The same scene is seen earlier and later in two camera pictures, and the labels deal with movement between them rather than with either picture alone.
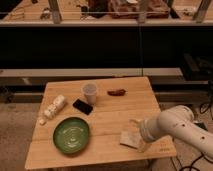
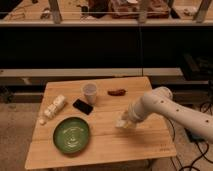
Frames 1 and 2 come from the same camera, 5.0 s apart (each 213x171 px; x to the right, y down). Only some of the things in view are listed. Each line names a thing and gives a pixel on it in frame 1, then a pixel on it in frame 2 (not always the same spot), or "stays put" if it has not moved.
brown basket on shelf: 129,9 stays put
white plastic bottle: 56,106 stays put
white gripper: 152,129 to 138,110
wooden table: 82,121 stays put
